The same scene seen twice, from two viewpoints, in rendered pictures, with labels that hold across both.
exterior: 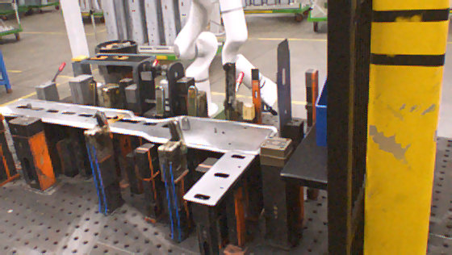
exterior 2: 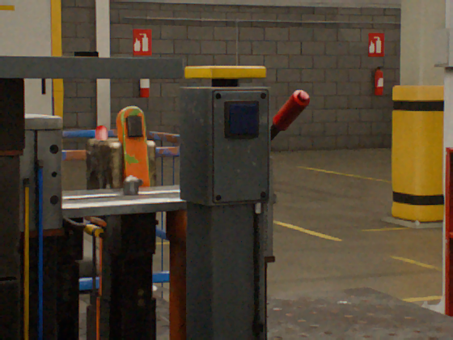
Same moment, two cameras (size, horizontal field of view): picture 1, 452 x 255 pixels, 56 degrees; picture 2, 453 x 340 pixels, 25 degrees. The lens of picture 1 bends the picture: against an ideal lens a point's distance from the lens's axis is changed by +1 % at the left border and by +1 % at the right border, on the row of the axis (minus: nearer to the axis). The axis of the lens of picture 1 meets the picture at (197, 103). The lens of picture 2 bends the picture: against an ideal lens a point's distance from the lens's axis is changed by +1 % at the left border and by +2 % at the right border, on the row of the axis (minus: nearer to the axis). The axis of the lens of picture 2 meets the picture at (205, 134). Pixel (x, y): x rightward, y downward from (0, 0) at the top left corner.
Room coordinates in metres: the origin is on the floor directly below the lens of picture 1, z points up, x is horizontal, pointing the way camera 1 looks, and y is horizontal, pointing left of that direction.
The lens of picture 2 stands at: (2.67, -0.27, 1.15)
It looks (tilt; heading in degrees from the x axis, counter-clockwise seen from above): 3 degrees down; 122
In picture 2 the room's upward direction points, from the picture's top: straight up
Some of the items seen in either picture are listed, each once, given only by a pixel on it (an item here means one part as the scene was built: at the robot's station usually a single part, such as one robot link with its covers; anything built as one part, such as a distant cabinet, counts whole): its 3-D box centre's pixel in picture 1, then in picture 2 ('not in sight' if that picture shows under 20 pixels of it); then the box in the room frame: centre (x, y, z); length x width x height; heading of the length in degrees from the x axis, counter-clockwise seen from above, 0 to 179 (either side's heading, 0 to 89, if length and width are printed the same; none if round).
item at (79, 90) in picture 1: (89, 117); (13, 312); (1.94, 0.54, 0.90); 0.13 x 0.10 x 0.41; 148
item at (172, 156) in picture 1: (176, 189); not in sight; (1.23, 0.10, 0.87); 0.12 x 0.09 x 0.35; 148
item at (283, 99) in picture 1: (283, 94); not in sight; (1.23, -0.27, 1.17); 0.12 x 0.01 x 0.34; 148
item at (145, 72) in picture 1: (165, 114); not in sight; (1.74, 0.15, 0.94); 0.18 x 0.13 x 0.49; 58
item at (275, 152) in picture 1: (278, 194); not in sight; (1.12, -0.22, 0.88); 0.08 x 0.08 x 0.36; 58
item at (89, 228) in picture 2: not in sight; (78, 225); (2.02, 0.54, 1.00); 0.12 x 0.01 x 0.01; 148
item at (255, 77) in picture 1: (258, 131); not in sight; (1.46, -0.22, 0.95); 0.03 x 0.01 x 0.50; 58
